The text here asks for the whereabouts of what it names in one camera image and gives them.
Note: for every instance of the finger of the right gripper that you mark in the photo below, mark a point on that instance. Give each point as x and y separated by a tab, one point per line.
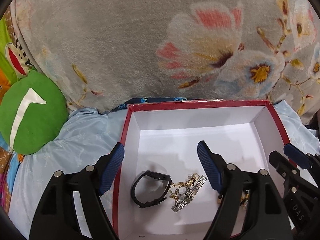
289	171

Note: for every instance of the red gift box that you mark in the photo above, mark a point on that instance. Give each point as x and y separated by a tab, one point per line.
163	137

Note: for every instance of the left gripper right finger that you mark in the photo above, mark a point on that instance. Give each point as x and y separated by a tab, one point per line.
266	216

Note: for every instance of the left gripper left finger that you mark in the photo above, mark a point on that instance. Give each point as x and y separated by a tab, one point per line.
70	206

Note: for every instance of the colourful cartoon bedsheet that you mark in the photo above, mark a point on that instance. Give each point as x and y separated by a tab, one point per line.
15	65

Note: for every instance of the grey floral blanket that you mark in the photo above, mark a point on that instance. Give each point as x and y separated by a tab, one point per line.
101	53

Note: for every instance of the green round plush pillow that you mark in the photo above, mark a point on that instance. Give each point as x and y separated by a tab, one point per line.
33	112

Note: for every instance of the gold bangle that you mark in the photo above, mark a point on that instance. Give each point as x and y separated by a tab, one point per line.
243	201

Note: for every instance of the silver wristwatch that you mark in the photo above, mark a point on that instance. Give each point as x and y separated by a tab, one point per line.
184	192

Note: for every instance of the black smartwatch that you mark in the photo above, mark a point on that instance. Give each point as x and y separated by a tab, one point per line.
150	189

